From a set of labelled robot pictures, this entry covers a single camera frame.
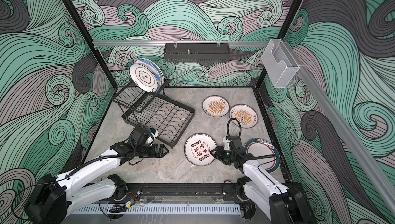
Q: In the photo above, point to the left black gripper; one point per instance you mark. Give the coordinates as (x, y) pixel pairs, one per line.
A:
(160, 155)

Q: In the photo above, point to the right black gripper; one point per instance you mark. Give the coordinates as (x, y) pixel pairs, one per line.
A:
(218, 154)

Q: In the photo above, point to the white plate red characters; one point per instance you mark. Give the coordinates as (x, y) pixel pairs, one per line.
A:
(197, 149)

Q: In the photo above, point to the black dish rack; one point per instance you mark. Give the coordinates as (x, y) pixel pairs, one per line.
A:
(154, 110)

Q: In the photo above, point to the blue striped plate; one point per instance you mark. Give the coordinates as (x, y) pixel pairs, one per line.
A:
(154, 68)

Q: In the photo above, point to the white plate green ring motif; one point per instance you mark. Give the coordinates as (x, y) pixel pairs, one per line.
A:
(144, 78)

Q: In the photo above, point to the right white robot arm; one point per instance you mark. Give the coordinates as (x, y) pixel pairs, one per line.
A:
(282, 204)

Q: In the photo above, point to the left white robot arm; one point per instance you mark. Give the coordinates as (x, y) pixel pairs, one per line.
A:
(56, 197)

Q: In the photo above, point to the left sunburst pattern plate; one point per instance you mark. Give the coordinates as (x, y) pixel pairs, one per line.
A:
(215, 106)

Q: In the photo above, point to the sunburst pattern plate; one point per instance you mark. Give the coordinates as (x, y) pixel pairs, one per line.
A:
(246, 115)
(215, 106)

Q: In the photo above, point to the right sunburst pattern plate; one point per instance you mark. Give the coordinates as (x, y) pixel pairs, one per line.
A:
(246, 115)

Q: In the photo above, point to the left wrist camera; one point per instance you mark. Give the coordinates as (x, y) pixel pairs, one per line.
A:
(141, 136)

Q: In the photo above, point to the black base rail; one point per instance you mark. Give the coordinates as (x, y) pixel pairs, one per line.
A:
(222, 191)

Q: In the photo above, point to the white slotted cable duct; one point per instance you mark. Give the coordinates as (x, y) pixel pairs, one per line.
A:
(165, 209)

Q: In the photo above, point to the black corner frame post right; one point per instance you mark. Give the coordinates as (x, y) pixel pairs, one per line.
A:
(294, 8)

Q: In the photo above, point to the black corner frame post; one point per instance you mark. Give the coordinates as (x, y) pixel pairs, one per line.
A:
(294, 8)
(88, 39)

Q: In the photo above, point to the black hanging wall tray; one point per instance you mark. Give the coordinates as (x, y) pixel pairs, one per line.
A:
(196, 53)

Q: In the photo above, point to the clear plastic wall bin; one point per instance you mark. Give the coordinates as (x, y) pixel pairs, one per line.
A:
(280, 62)

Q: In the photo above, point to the black corner frame post left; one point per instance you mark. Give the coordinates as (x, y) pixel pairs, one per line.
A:
(88, 39)

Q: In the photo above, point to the aluminium rail back wall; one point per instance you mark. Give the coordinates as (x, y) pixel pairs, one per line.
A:
(138, 43)

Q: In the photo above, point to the aluminium rail wall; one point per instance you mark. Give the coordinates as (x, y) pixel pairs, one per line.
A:
(379, 179)
(138, 43)

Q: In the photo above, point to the aluminium rail right wall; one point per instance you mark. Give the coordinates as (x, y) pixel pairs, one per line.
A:
(379, 179)

